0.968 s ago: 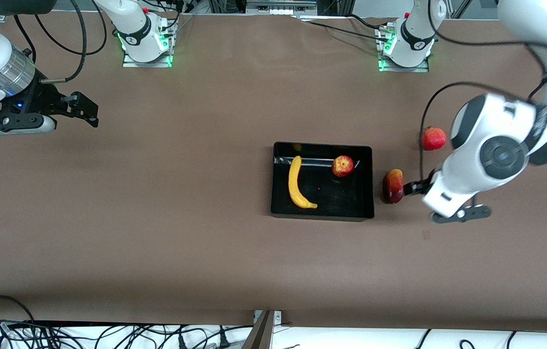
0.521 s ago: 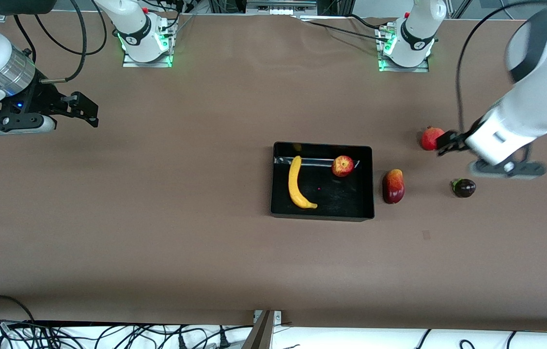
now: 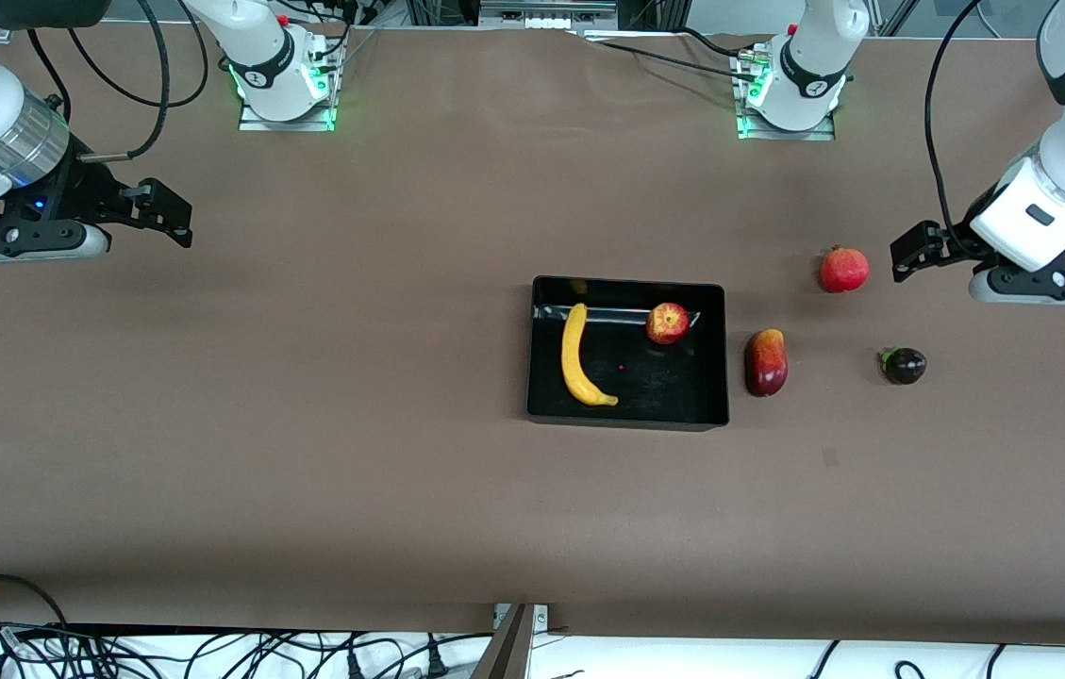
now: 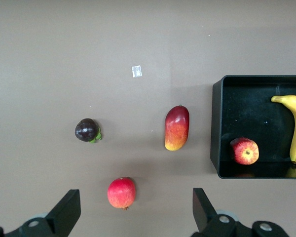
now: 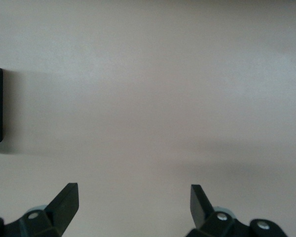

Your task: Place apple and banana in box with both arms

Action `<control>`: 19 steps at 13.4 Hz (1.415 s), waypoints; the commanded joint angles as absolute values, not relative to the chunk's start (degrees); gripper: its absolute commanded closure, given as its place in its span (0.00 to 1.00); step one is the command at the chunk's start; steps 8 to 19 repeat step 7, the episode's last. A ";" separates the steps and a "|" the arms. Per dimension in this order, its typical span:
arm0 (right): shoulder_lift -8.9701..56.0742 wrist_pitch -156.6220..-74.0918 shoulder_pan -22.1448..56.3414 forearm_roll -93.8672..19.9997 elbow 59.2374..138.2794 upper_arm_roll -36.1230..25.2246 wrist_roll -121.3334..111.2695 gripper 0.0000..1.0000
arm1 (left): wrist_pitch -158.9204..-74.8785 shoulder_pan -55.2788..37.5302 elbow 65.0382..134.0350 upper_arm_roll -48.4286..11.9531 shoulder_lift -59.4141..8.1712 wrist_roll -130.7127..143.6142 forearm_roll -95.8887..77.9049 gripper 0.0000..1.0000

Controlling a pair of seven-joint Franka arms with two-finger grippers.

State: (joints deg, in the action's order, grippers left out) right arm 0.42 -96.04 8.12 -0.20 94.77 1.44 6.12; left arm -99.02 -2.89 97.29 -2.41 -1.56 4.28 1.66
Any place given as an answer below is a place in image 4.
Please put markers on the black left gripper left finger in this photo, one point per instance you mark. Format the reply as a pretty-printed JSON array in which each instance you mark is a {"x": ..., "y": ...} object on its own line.
[{"x": 64, "y": 212}]

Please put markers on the small clear tape patch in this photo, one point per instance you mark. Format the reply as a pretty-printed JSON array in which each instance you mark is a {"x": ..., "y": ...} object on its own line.
[{"x": 136, "y": 71}]

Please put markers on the red pomegranate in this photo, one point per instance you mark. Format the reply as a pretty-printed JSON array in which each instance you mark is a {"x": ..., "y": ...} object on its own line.
[{"x": 121, "y": 193}]

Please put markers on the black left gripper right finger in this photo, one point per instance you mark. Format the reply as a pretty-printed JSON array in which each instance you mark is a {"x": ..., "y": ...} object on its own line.
[{"x": 204, "y": 212}]

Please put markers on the black plastic box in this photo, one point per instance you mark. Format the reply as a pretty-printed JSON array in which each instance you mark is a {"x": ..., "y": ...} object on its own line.
[{"x": 249, "y": 118}]

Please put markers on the red yellow mango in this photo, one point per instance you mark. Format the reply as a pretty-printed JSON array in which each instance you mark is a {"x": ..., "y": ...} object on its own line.
[{"x": 177, "y": 128}]

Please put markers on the red yellow apple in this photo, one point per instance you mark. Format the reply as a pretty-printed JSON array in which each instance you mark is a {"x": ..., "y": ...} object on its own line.
[{"x": 245, "y": 151}]

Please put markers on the dark purple eggplant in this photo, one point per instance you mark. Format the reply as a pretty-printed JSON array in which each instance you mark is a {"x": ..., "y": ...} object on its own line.
[{"x": 86, "y": 129}]

